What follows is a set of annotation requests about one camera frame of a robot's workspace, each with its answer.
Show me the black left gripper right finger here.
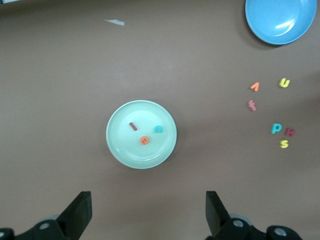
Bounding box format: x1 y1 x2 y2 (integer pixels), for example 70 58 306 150
202 190 304 240

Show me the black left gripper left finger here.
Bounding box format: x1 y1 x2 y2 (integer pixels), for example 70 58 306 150
0 191 93 240

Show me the pale green plate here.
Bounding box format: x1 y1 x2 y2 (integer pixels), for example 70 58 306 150
105 99 178 170

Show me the teal foam letter p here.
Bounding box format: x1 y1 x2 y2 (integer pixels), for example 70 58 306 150
271 122 283 135

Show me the pink red foam letter f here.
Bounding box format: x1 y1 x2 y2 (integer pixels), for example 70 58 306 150
246 99 258 112

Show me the brown table cover sheet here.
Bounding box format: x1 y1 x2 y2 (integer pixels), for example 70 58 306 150
0 0 320 240

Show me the small white paper scrap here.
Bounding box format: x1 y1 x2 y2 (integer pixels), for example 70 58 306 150
104 18 126 27

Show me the blue plate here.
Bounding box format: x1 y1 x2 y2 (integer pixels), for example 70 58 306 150
244 0 318 46

